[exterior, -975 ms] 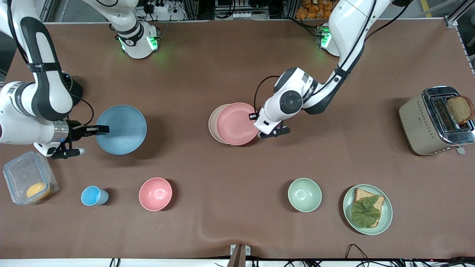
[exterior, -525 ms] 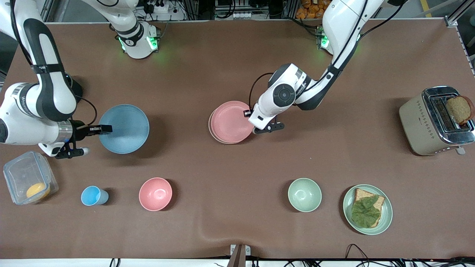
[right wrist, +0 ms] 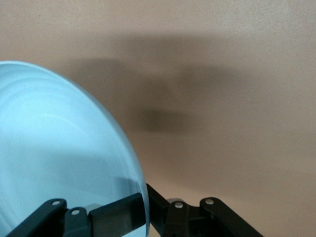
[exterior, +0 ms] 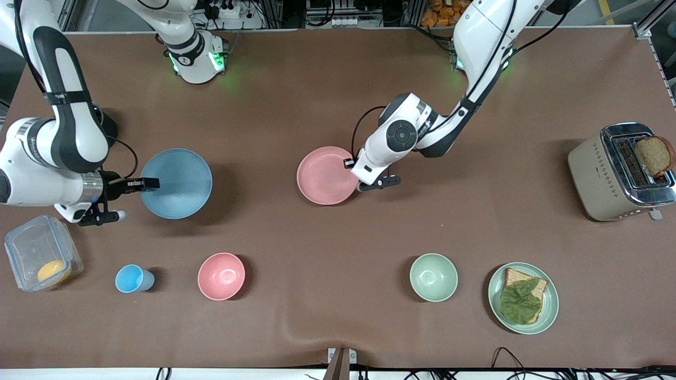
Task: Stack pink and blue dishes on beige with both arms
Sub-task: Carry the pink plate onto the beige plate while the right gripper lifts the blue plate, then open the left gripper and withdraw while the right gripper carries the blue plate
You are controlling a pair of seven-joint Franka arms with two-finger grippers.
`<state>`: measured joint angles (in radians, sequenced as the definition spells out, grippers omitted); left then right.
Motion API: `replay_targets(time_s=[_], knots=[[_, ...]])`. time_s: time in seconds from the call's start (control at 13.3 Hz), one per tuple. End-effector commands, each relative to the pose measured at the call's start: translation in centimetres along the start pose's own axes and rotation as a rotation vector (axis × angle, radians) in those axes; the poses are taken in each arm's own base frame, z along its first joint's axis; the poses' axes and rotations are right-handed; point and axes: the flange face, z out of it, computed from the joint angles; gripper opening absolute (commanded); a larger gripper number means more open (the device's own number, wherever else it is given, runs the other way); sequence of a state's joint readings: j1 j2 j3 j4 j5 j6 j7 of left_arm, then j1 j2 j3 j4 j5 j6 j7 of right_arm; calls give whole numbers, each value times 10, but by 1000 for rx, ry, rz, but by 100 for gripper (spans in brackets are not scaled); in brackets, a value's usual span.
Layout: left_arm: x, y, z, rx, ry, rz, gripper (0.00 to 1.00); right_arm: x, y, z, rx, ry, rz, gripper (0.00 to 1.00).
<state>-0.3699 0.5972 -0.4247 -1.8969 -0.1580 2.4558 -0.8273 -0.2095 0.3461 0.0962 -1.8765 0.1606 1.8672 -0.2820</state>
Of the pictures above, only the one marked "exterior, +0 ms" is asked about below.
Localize pink plate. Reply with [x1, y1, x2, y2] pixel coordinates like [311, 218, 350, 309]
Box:
[297, 146, 361, 205]

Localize blue plate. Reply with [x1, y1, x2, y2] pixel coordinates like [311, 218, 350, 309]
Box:
[139, 148, 213, 220]

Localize clear plastic lidded container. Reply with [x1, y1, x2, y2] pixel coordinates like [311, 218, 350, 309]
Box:
[4, 214, 84, 292]

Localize orange fruit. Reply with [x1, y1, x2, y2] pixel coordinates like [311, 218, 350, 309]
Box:
[37, 260, 72, 284]

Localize blue cup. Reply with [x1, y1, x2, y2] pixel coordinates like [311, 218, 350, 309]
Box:
[115, 264, 155, 293]

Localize brown table cover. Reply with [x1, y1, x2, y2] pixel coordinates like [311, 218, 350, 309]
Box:
[0, 26, 676, 370]

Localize green bowl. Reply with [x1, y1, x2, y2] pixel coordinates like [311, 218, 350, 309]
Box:
[410, 253, 458, 302]

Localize pink bowl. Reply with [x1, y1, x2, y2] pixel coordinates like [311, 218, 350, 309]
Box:
[198, 252, 246, 301]

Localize brown bread slice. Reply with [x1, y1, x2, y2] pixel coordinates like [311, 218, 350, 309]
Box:
[502, 268, 548, 324]

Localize orange pastries pile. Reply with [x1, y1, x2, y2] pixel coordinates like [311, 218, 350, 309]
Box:
[421, 0, 471, 27]

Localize green lettuce leaf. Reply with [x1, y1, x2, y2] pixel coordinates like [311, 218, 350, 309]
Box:
[500, 278, 543, 325]

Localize beige chrome toaster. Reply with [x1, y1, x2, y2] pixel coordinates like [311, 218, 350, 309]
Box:
[568, 122, 676, 222]

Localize green plate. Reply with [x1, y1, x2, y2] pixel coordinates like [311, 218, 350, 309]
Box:
[487, 262, 559, 335]

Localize white power strip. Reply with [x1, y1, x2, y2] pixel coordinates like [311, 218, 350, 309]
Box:
[203, 0, 249, 19]

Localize toasted bread slice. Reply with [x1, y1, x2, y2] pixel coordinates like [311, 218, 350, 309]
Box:
[634, 136, 675, 178]

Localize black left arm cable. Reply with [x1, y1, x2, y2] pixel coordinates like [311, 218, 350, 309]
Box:
[351, 106, 389, 160]

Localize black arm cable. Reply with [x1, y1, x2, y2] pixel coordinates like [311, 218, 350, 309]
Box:
[351, 106, 389, 160]
[106, 135, 139, 180]

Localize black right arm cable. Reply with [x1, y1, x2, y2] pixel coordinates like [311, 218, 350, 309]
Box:
[106, 135, 139, 180]

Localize metal table bracket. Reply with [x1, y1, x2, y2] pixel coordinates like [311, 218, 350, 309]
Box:
[327, 347, 358, 380]

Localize black looped cable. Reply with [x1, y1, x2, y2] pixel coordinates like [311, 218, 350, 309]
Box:
[491, 347, 531, 371]

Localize aluminium frame rail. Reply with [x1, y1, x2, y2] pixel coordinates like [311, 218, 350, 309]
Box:
[633, 0, 676, 109]

